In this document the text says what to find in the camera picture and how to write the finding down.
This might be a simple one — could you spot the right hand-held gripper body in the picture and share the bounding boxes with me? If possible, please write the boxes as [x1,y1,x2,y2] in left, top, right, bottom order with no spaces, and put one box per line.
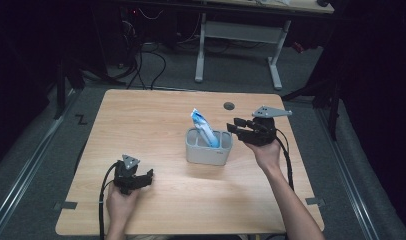
[244,105,294,148]

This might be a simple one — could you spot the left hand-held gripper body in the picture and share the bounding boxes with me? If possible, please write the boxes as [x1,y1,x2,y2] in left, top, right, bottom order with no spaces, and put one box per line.
[113,154,141,196]

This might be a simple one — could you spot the blue white toothpaste tube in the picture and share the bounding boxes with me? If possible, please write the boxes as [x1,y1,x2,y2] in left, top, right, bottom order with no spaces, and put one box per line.
[189,107,222,149]

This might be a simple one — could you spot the grey plastic holder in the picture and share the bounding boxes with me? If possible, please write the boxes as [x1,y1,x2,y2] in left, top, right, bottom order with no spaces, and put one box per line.
[185,127,234,166]

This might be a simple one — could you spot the person's right hand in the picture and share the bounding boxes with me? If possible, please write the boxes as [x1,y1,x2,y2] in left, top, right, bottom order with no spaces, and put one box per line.
[251,137,284,176]

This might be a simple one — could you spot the person's left hand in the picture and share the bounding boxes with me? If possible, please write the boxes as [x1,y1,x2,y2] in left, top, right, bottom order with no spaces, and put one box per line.
[105,184,143,222]

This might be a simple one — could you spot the grey tape strip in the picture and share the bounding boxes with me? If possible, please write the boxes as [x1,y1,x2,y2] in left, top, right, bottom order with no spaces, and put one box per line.
[304,196,326,207]
[53,200,79,211]

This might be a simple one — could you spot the black metal stand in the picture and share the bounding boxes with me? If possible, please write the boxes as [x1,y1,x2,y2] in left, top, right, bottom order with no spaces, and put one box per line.
[280,78,343,142]
[53,59,86,121]

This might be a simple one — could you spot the white-legged wooden desk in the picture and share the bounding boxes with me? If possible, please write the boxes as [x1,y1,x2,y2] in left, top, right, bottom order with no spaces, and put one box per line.
[190,0,335,92]

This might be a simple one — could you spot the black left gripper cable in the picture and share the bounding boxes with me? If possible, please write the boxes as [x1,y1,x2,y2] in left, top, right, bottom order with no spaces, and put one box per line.
[97,161,121,240]

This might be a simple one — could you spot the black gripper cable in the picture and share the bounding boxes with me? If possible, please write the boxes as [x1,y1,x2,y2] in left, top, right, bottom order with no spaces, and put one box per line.
[274,128,296,192]
[97,161,121,240]

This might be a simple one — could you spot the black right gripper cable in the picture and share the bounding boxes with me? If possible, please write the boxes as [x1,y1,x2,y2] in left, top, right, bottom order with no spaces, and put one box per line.
[274,128,296,192]

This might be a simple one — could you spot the metal floor rail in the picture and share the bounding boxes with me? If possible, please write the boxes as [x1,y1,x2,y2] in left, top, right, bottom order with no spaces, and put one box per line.
[0,89,81,236]
[314,107,381,240]

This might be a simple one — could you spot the black floor cables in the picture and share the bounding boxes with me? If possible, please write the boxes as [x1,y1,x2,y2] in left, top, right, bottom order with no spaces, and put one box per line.
[125,42,168,91]

